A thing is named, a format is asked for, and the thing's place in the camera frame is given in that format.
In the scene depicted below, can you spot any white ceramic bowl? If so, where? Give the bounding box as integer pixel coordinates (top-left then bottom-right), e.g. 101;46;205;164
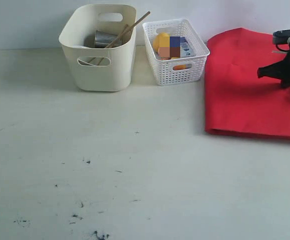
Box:
73;45;110;67

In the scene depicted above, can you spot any red scalloped table cloth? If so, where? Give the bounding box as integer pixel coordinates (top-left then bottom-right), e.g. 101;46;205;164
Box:
205;28;290;139

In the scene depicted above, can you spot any wooden chopstick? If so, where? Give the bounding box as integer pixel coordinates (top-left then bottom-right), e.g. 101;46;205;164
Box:
96;24;129;66
88;10;151;65

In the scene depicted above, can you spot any blue white milk carton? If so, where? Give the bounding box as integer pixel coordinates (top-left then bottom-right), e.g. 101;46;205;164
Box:
170;36;196;58

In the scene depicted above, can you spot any stainless steel cup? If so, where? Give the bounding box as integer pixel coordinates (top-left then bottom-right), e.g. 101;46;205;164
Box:
94;30;118;48

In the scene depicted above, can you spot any brown egg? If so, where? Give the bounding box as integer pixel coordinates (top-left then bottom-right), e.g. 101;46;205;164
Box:
158;46;170;59

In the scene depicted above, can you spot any white perforated plastic basket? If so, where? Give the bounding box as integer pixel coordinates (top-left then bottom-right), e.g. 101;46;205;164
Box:
142;18;210;86

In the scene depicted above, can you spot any cream plastic storage bin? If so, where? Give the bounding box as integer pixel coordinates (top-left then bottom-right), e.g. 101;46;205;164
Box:
59;4;137;92

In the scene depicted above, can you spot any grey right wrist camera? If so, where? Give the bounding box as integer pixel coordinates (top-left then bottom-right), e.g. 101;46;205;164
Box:
273;29;290;45

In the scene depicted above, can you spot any yellow lemon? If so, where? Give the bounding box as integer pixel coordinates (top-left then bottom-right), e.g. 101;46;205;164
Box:
152;32;170;52

